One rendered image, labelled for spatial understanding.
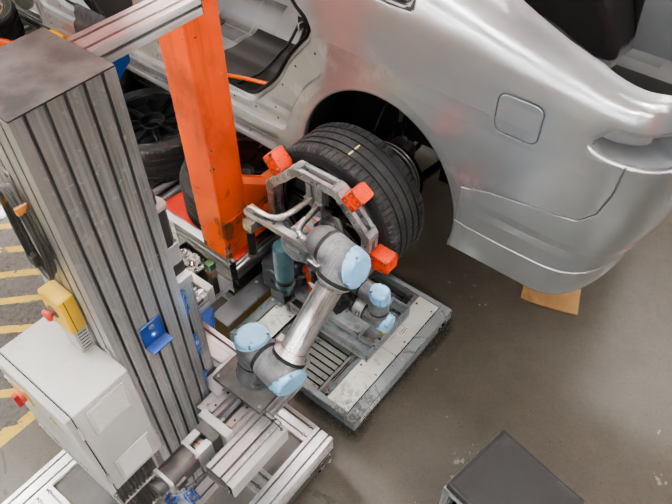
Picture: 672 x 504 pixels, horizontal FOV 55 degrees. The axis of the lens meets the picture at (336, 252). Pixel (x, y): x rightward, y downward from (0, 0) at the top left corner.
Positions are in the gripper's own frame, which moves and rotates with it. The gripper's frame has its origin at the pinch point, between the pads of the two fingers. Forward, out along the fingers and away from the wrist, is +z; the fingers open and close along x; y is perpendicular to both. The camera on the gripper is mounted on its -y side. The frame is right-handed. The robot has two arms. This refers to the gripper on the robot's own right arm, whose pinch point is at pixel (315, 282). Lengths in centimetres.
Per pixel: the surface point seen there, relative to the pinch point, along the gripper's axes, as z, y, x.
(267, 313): 47, -75, -16
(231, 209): 57, -4, -11
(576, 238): -74, 27, -56
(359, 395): -19, -75, -7
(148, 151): 149, -33, -35
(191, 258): 67, -26, 8
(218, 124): 57, 41, -11
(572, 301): -72, -81, -127
